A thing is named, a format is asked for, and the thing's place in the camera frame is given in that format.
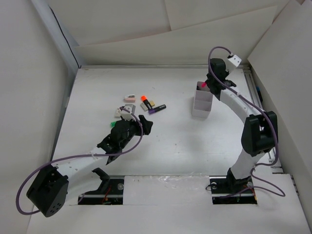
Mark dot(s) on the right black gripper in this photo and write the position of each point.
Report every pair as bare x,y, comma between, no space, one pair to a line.
208,75

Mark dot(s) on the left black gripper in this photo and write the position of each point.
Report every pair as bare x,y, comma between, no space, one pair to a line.
146,125

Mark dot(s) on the purple highlighter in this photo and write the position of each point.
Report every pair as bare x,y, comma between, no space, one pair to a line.
157,109

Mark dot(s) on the green highlighter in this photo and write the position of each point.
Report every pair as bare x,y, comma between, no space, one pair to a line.
112,124

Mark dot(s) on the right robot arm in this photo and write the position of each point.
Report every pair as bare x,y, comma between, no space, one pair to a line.
260,132

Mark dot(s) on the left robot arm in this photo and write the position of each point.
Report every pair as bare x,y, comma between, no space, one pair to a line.
49,190

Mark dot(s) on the tan small eraser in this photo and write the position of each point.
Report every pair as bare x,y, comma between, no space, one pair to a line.
151,103

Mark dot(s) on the white divided paper container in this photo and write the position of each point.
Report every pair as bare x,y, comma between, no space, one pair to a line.
202,102

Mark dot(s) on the orange highlighter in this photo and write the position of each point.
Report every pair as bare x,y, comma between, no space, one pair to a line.
146,102

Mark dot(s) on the white small eraser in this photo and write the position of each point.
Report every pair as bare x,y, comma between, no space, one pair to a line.
117,113

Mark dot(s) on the pink white eraser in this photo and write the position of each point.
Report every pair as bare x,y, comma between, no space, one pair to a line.
130,98

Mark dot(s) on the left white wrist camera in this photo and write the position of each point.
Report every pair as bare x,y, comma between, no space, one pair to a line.
126,115

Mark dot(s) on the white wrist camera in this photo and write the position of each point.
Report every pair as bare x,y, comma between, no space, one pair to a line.
234,60
126,115

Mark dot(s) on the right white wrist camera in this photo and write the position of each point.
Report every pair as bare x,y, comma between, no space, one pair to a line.
234,60

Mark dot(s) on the blue object on rail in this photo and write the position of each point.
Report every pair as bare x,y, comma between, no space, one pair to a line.
259,94

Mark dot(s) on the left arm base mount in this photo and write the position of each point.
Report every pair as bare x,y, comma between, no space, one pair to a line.
109,192

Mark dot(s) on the aluminium frame rail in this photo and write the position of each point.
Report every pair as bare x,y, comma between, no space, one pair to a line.
276,168

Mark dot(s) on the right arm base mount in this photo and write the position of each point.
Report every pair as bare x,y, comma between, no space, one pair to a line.
225,189

